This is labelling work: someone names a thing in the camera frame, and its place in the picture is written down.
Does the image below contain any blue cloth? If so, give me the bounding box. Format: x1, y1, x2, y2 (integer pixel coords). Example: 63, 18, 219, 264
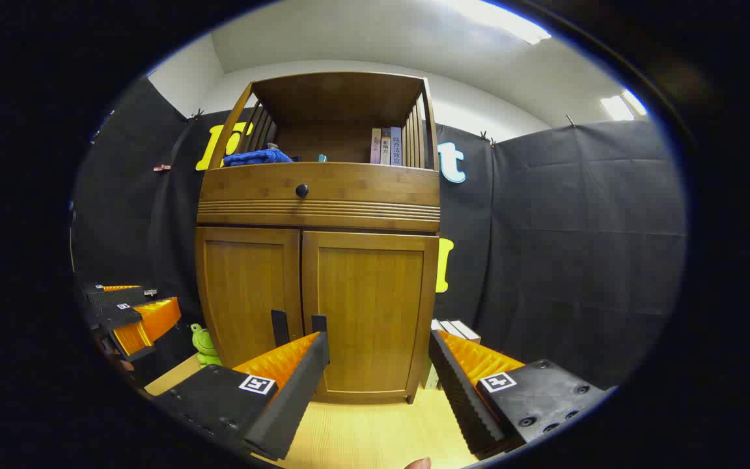
223, 148, 294, 167

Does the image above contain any wooden shoe cabinet door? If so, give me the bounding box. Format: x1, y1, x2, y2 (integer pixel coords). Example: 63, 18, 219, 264
301, 231, 440, 399
195, 226, 303, 369

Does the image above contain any wooden cabinet drawer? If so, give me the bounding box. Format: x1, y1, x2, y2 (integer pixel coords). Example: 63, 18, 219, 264
197, 161, 442, 233

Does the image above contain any wooden double-door shoe cabinet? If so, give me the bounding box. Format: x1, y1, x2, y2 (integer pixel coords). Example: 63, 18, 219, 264
194, 72, 442, 405

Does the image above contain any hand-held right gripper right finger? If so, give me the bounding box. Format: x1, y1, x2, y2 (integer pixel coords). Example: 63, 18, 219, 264
428, 329, 610, 460

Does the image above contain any small ceiling light panel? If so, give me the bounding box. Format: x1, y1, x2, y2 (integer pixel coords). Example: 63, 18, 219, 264
600, 89, 648, 121

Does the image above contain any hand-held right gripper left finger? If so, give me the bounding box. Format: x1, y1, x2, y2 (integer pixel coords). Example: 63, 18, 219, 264
154, 331, 331, 462

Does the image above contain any green frog toy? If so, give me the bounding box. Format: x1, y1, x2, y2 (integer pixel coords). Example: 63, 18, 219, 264
190, 323, 223, 369

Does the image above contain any white box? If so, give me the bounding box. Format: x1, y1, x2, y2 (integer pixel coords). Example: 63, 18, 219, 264
431, 319, 482, 345

